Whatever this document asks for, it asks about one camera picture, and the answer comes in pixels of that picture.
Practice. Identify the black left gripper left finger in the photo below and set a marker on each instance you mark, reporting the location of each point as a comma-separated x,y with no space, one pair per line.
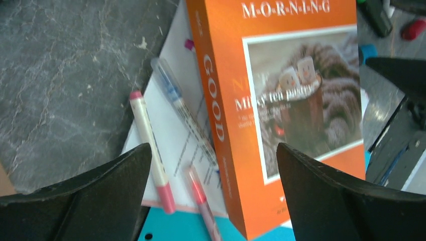
101,204

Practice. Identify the white pink-capped marker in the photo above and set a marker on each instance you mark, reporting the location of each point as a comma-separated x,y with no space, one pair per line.
159,176

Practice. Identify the orange Good Morning book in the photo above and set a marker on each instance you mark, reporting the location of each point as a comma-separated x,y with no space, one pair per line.
222,32

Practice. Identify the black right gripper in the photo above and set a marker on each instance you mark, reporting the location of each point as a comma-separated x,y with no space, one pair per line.
399,151

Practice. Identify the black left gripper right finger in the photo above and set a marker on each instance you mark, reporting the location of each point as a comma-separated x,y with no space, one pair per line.
325,203

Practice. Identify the pink clipboard with paper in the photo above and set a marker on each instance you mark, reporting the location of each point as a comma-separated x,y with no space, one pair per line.
173,133

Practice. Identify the clear blue pen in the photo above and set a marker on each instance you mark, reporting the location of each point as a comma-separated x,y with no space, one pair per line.
168,82

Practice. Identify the clear pink pen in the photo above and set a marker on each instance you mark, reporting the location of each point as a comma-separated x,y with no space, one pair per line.
200,198

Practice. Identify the black blue-capped highlighter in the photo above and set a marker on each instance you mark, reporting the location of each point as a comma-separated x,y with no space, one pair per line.
365,52

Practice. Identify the blue plastic folder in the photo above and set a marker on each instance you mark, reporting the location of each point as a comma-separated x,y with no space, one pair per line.
186,226

